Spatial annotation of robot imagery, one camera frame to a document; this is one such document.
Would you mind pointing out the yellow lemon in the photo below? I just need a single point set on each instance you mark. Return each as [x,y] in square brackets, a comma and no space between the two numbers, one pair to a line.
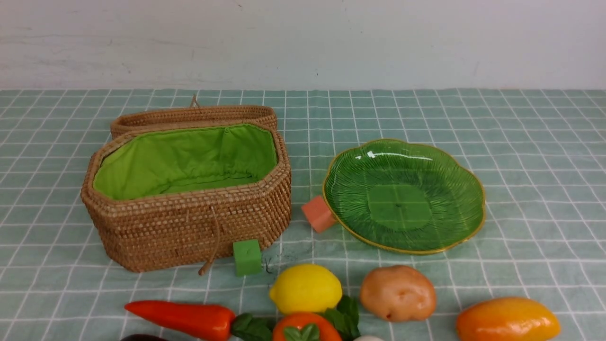
[306,288]

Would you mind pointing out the brown potato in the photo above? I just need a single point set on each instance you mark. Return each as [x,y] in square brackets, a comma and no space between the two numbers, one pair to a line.
[398,293]

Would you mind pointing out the orange persimmon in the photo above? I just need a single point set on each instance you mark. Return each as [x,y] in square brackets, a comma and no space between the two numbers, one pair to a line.
[305,326]

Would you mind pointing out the green leafy vegetable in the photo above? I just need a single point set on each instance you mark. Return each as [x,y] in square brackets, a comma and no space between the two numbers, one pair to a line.
[345,318]

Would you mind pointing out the white cucumber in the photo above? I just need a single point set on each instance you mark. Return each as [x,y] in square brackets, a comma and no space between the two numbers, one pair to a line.
[368,338]

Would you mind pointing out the red chili pepper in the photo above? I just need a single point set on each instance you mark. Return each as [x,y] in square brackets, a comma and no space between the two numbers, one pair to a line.
[206,322]

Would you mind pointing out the dark purple eggplant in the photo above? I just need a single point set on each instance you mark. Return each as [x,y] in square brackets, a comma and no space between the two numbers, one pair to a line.
[142,337]

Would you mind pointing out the orange yellow mango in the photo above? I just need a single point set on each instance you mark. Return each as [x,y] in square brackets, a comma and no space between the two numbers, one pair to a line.
[508,318]

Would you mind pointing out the orange foam cube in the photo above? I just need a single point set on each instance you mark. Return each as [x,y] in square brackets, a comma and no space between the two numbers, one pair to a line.
[318,214]

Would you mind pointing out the green foam cube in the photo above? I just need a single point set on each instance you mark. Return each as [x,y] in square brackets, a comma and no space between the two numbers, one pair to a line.
[247,257]

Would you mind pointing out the green glass leaf plate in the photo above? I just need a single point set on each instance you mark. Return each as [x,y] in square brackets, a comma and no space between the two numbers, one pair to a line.
[402,197]

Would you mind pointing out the woven rattan basket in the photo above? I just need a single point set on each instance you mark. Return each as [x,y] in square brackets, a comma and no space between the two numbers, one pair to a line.
[182,194]

